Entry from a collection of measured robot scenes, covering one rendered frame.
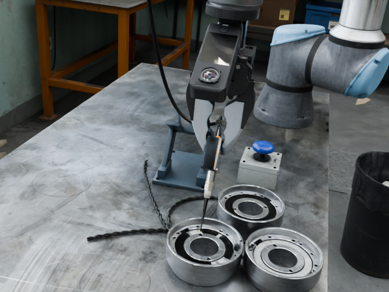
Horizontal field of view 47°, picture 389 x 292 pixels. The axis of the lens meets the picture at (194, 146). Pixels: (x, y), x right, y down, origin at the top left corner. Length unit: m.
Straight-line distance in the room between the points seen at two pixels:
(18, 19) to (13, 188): 2.15
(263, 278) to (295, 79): 0.59
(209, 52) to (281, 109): 0.54
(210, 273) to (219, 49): 0.28
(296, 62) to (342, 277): 1.13
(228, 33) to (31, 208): 0.41
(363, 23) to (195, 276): 0.63
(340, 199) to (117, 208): 1.84
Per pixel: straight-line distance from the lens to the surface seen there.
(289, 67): 1.07
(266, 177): 0.82
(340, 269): 2.00
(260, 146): 0.82
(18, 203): 0.78
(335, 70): 1.02
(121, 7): 2.61
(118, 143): 0.94
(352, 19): 1.00
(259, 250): 0.64
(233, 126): 0.64
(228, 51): 0.57
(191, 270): 0.59
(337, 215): 2.32
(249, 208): 0.75
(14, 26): 2.87
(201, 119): 0.64
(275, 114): 1.09
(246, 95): 0.62
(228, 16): 0.58
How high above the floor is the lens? 1.23
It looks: 27 degrees down
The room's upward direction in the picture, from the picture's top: 5 degrees clockwise
